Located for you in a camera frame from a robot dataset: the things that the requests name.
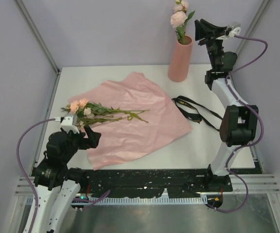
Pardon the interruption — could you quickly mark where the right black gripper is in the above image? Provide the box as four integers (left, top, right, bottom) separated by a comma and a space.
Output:
194, 19, 227, 70

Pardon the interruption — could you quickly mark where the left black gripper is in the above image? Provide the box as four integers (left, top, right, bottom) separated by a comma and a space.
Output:
63, 125, 101, 162

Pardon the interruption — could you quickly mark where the pink artificial flower bunch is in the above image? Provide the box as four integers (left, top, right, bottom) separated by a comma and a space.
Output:
60, 98, 149, 128

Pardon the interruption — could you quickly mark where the pink tissue paper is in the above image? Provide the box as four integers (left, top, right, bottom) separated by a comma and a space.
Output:
68, 72, 192, 170

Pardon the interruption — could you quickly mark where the black ribbon gold lettering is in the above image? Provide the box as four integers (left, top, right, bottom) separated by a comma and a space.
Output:
171, 96, 224, 132

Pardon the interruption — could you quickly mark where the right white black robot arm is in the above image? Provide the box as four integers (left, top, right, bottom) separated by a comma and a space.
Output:
195, 19, 258, 191

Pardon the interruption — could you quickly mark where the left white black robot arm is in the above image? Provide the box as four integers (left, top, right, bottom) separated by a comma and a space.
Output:
24, 126, 101, 233

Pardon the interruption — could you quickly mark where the pink tapered vase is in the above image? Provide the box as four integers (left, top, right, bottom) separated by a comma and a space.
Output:
168, 36, 193, 82

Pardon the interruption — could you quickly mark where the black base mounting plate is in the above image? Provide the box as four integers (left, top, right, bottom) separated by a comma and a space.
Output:
80, 169, 233, 199

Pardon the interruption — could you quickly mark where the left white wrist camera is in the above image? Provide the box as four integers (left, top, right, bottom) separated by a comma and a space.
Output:
60, 114, 80, 134

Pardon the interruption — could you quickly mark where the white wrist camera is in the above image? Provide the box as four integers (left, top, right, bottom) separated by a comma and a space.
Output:
216, 22, 241, 40
60, 114, 80, 134

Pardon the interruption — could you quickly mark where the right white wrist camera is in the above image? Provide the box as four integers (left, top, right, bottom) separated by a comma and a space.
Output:
216, 22, 241, 40

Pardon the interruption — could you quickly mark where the right aluminium frame post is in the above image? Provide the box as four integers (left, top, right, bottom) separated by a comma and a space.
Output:
226, 0, 273, 72

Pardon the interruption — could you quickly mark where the aluminium frame post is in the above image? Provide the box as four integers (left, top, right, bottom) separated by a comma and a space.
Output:
14, 0, 60, 74
226, 0, 273, 72

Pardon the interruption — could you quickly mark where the white slotted cable duct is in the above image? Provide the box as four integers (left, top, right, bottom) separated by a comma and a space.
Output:
27, 196, 208, 206

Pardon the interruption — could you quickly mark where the left aluminium frame post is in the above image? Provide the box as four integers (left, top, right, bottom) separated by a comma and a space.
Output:
14, 0, 60, 74

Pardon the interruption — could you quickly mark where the aluminium front rail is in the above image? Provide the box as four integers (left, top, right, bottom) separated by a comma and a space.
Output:
15, 174, 280, 196

